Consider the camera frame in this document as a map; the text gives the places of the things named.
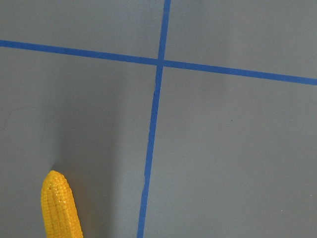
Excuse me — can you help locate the yellow corn cob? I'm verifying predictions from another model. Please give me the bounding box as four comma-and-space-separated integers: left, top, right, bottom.
41, 170, 83, 238

